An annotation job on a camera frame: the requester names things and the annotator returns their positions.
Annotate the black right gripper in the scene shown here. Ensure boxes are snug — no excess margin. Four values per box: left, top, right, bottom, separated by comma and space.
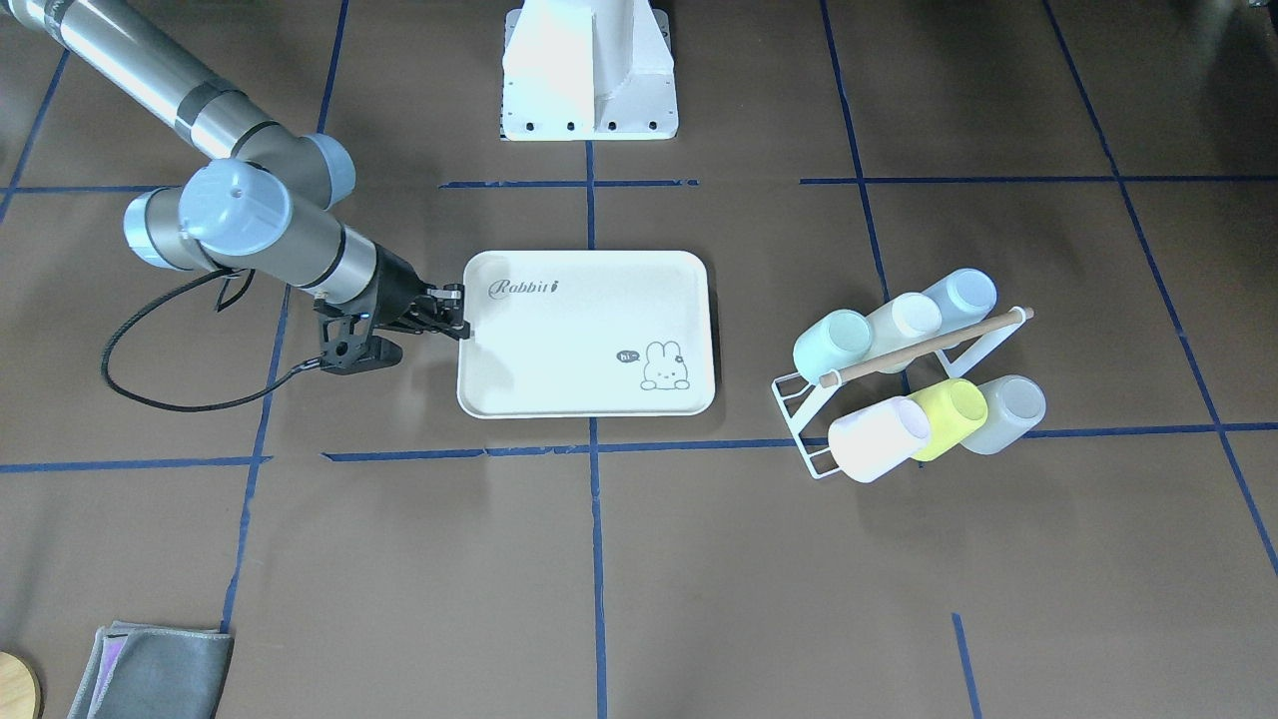
371, 246, 473, 341

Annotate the cream rabbit print tray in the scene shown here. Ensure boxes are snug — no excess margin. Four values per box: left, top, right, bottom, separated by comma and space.
456, 250, 716, 419

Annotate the green cup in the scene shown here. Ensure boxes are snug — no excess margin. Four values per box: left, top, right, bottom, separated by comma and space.
794, 309, 875, 384

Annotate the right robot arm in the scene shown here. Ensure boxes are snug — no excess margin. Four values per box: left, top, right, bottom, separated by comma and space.
3, 1, 470, 340

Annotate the pink cup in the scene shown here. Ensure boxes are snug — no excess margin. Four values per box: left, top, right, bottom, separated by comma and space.
828, 396, 932, 483

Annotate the cream cup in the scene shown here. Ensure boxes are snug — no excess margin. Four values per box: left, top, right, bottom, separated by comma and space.
864, 292, 944, 360

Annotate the yellow cup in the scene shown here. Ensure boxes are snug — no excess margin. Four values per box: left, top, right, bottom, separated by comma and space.
907, 377, 987, 461

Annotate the light blue cup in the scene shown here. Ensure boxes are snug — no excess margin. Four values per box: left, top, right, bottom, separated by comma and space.
921, 268, 996, 335

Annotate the grey cup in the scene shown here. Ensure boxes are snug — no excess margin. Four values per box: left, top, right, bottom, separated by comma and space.
961, 374, 1045, 455

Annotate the grey folded cloth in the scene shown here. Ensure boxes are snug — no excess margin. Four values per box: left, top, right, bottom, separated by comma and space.
68, 619, 234, 718

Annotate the round wooden stand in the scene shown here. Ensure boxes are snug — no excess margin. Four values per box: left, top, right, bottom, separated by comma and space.
1, 653, 43, 718

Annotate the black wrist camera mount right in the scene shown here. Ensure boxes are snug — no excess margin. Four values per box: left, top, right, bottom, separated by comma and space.
314, 299, 403, 374

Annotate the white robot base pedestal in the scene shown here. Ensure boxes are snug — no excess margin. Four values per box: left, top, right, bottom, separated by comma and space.
498, 1, 679, 142

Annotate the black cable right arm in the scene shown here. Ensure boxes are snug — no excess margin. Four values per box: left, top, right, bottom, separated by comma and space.
101, 268, 325, 412

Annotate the white wire cup rack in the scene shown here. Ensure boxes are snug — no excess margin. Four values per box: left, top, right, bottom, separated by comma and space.
771, 307, 1035, 481

